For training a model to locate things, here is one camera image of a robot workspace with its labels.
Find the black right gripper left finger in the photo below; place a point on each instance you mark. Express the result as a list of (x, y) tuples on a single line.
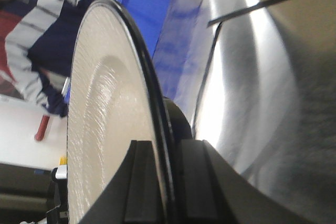
[(133, 194)]

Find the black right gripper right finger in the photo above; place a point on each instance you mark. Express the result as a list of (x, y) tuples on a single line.
[(211, 191)]

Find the beige plate black rim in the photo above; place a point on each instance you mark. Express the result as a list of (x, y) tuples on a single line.
[(114, 98)]

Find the large blue plastic crate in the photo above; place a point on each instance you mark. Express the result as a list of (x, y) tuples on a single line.
[(169, 31)]

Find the red white navy jacket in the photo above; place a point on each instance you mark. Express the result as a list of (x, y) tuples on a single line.
[(37, 40)]

